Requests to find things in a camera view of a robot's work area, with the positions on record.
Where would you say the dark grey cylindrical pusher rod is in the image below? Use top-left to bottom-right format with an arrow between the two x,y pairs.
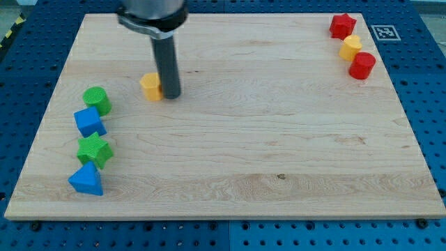
151,36 -> 181,99

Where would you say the yellow heart block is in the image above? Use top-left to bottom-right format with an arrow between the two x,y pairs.
338,34 -> 362,61

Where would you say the yellow hexagon block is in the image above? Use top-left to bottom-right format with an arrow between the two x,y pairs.
139,73 -> 164,101

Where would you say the green cylinder block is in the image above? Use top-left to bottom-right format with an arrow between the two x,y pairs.
82,86 -> 112,116

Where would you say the blue cube block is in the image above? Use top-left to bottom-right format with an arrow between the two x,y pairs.
74,107 -> 107,137

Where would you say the green star block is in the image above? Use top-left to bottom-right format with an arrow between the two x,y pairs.
77,132 -> 114,169

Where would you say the light wooden board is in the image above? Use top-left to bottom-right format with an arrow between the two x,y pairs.
5,13 -> 445,221

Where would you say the blue triangle block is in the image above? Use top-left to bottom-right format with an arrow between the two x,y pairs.
68,161 -> 103,196

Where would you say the red star block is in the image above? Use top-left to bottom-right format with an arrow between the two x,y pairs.
329,13 -> 357,40

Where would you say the red cylinder block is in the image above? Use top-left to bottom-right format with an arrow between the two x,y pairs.
348,52 -> 376,80

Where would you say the white fiducial marker tag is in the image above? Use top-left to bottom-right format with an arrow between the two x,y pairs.
371,24 -> 401,41

